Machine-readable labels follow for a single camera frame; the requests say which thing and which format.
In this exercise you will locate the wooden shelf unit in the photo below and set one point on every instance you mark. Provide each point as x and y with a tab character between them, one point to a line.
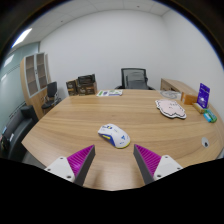
33	93

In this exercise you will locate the pink cloud-shaped mouse pad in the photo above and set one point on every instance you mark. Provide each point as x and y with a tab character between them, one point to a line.
170	108

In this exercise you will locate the narrow wooden box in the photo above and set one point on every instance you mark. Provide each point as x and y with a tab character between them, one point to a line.
199	107

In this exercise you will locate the blue packet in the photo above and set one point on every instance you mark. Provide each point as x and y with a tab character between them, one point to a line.
208	117

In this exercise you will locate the wooden side desk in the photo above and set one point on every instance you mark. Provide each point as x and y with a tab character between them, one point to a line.
175	85

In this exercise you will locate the purple package card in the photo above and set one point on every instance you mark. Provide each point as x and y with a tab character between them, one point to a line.
203	95

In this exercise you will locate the black box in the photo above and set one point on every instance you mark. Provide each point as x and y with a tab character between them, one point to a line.
86	79

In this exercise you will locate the small black office chair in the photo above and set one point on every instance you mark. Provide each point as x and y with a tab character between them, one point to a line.
51	90

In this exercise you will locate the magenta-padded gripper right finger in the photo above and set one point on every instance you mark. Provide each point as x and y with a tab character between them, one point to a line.
166	165

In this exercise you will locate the ceiling light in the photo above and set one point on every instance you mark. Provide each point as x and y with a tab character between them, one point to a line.
22	37

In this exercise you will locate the green packet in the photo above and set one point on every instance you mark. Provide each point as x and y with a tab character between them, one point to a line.
213	115

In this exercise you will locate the black mesh office chair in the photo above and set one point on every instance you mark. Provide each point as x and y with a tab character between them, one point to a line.
124	75

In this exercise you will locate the grey backpack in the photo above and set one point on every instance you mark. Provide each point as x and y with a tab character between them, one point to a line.
136	80

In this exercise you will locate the wide brown cardboard box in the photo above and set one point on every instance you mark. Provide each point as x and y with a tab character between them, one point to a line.
87	90

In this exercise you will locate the white blue yellow computer mouse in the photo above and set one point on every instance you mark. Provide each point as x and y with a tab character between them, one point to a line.
113	135

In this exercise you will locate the black sofa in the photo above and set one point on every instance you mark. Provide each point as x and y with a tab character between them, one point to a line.
18	130

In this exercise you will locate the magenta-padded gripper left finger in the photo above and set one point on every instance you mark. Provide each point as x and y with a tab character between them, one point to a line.
59	166

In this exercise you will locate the small brown cardboard box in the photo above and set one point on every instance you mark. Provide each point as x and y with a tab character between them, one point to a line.
71	88

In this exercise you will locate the white green leaflet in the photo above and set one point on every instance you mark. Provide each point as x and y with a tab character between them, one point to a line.
109	93

